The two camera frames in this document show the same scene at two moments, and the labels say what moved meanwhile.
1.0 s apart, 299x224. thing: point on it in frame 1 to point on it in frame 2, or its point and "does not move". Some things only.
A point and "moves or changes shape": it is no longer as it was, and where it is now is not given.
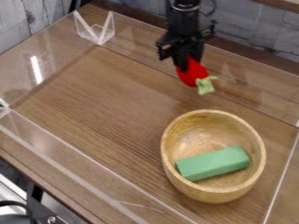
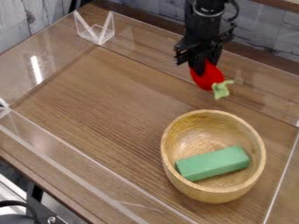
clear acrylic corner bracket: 97,34 does not move
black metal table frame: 48,209 does not move
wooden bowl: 212,153 does not move
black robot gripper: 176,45 to 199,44
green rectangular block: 214,163 does not move
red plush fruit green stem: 195,76 moves or changes shape
